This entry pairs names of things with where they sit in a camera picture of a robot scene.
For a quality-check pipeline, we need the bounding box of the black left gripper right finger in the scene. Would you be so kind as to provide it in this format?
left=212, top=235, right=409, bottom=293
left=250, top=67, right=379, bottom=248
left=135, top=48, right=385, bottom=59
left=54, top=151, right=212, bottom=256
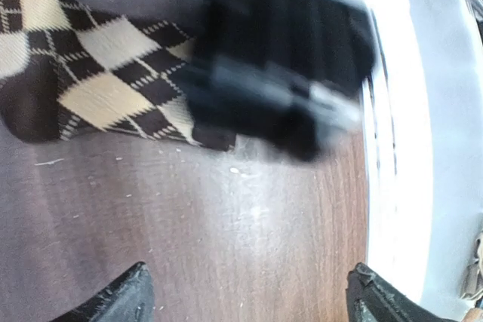
left=346, top=262, right=448, bottom=322

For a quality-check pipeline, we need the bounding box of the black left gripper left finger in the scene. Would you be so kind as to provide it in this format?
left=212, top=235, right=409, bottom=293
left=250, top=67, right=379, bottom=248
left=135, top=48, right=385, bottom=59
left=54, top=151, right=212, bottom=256
left=62, top=262, right=155, bottom=322

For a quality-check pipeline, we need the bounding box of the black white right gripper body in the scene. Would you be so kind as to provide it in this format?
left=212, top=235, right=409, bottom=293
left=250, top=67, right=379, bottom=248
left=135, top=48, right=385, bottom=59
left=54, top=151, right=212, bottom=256
left=188, top=0, right=377, bottom=161

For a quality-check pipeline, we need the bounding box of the beige brown argyle sock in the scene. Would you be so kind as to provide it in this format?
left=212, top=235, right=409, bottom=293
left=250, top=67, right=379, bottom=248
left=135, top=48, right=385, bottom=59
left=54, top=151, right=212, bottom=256
left=0, top=0, right=235, bottom=149

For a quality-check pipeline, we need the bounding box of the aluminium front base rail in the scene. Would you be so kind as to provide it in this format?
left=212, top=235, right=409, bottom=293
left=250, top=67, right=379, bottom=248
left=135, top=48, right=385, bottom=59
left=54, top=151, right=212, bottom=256
left=362, top=10, right=433, bottom=302

